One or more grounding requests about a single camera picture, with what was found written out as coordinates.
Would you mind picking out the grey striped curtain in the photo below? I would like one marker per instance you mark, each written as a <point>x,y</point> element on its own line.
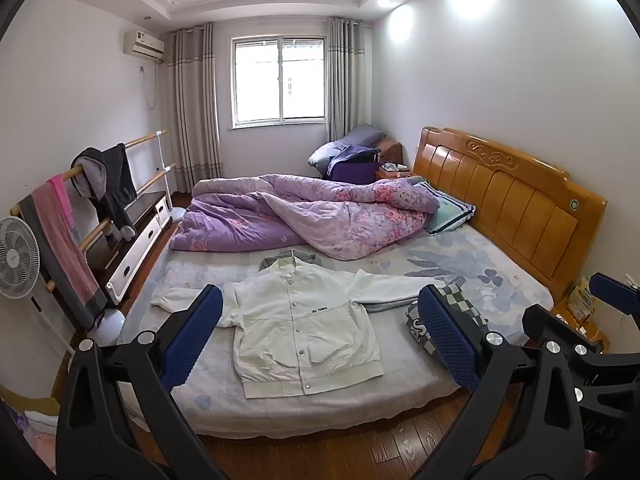
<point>347,80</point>
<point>192,110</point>

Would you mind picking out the wooden bar rack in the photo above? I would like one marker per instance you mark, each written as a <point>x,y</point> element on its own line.
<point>145,139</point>

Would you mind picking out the yellow box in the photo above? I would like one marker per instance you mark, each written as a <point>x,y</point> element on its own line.
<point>582,297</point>

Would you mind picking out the white air conditioner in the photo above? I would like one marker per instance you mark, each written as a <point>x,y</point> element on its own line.
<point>144,45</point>

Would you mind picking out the wooden headboard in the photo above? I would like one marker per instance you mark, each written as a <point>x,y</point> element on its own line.
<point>510,195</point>

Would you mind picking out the grey-green garment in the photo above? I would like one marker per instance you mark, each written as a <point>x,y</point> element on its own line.
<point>287,258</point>

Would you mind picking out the grey towel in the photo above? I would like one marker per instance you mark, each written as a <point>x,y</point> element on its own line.
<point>47,250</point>

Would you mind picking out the white standing fan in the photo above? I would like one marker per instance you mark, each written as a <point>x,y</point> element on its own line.
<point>15,257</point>

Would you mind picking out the black white low cabinet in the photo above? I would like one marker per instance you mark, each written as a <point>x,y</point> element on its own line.
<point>142,240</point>

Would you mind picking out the black white checkered cloth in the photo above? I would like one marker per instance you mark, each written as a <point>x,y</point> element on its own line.
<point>465,300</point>

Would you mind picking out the purple floral quilt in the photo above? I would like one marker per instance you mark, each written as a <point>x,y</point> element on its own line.
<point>310,210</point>

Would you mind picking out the dark hooded jacket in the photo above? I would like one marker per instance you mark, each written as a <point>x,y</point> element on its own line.
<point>112,180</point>

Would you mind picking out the purple cloth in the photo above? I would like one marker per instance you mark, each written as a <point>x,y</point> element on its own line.
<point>352,170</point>

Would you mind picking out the pink towel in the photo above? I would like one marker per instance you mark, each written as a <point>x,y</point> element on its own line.
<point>67,230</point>

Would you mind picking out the window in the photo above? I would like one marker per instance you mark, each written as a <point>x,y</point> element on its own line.
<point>277,80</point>

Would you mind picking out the ceiling light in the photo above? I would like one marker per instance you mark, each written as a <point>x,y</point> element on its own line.
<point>383,2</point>

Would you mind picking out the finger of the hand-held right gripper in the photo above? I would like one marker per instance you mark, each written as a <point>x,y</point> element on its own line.
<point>615,287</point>
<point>555,322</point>

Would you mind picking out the tissue box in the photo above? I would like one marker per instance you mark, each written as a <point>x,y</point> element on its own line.
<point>394,167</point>

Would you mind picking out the teal striped pillow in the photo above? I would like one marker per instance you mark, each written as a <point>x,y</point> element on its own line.
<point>450,210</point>

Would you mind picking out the bed with leaf-print sheet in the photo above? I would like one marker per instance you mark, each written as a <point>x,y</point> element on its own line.
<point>470,270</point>

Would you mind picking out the wooden nightstand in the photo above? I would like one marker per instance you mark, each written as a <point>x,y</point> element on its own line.
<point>567,325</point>
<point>392,149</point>

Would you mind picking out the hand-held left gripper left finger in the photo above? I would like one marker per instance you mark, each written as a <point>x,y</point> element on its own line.
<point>192,330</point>

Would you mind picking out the white button jacket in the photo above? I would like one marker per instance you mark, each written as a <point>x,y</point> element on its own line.
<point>295,330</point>

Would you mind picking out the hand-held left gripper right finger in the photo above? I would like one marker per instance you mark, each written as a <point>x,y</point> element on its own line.
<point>445,335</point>

